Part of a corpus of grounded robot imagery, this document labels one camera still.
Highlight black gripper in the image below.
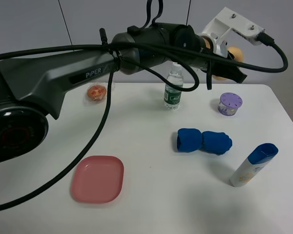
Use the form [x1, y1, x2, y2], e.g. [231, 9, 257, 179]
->
[194, 35, 247, 83]

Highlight yellow brown potato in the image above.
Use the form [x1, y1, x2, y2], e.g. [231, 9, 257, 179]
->
[213, 46, 244, 81]

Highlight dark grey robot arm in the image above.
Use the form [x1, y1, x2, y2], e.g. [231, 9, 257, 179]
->
[0, 23, 246, 162]

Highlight purple lid air freshener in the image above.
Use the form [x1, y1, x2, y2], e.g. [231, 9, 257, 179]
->
[217, 93, 243, 116]

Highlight clear green label water bottle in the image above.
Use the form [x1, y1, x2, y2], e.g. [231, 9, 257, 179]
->
[164, 62, 184, 110]

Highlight blue rolled cloth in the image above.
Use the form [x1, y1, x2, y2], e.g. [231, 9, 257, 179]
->
[177, 128, 232, 155]

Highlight white blue cap lotion bottle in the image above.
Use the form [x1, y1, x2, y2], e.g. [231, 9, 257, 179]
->
[230, 143, 278, 187]

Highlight wrapped red topped muffin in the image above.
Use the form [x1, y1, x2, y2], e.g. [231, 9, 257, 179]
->
[84, 82, 108, 106]

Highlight pink square plastic plate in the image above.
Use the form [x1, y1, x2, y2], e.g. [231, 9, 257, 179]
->
[71, 156, 124, 204]

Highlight black cable bundle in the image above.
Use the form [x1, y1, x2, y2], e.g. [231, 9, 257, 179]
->
[0, 0, 289, 212]

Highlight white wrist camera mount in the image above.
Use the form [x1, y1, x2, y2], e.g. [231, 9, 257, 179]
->
[199, 7, 265, 58]

